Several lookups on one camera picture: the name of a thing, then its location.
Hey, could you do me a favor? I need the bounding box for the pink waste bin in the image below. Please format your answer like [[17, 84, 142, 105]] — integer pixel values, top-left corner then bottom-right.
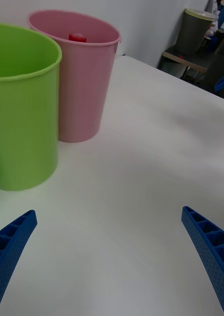
[[27, 9, 123, 143]]

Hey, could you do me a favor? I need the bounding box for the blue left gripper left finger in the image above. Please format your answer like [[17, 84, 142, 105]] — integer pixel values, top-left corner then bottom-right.
[[0, 209, 38, 316]]

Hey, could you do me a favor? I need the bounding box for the grey waste bin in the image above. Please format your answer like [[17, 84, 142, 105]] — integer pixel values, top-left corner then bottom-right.
[[175, 7, 216, 55]]

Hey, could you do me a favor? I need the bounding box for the wooden side table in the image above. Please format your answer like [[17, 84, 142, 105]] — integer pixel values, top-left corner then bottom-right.
[[158, 45, 209, 79]]

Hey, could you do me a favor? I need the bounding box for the green waste bin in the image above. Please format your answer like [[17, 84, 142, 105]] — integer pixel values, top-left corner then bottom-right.
[[0, 23, 63, 192]]

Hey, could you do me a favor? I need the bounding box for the clear bottle with red cap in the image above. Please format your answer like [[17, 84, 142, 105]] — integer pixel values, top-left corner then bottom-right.
[[68, 32, 88, 43]]

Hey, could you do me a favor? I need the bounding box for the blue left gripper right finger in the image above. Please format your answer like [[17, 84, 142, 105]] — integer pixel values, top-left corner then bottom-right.
[[181, 206, 224, 316]]

